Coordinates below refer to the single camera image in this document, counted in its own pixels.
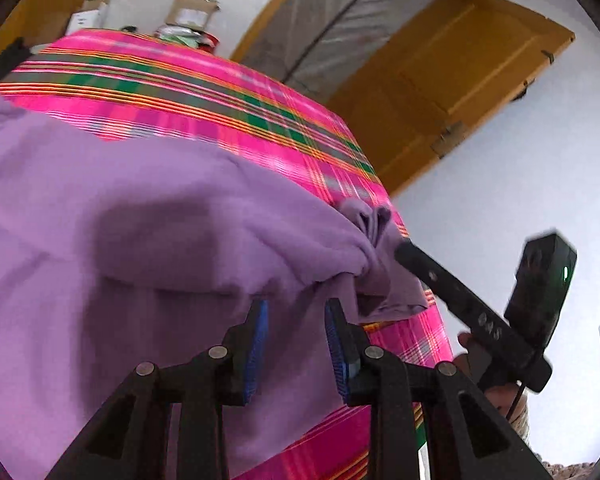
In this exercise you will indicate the wooden door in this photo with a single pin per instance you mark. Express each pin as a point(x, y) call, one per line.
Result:
point(470, 75)

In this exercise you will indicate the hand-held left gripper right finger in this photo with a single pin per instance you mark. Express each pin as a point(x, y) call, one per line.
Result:
point(336, 355)

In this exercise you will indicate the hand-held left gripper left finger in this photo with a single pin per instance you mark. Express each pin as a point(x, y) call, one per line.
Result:
point(255, 355)

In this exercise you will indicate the small white box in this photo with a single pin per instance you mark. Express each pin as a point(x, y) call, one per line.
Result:
point(87, 15)

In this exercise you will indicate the brown cardboard box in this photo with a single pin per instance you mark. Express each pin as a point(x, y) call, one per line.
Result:
point(187, 15)

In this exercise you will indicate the translucent plastic door curtain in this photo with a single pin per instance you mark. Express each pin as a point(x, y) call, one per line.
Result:
point(360, 20)

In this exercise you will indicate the black cloth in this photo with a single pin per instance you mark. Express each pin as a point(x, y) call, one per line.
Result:
point(10, 60)

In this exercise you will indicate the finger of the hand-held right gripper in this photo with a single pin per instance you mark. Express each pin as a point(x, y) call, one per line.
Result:
point(422, 272)

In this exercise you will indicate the red plastic tub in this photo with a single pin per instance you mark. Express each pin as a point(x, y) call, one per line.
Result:
point(210, 42)

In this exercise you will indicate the pink plaid bed sheet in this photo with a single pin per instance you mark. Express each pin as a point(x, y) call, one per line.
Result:
point(180, 90)

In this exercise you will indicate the purple fleece garment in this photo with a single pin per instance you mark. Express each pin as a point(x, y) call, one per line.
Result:
point(130, 260)

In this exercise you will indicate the person's right hand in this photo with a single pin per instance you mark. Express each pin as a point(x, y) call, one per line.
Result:
point(462, 362)

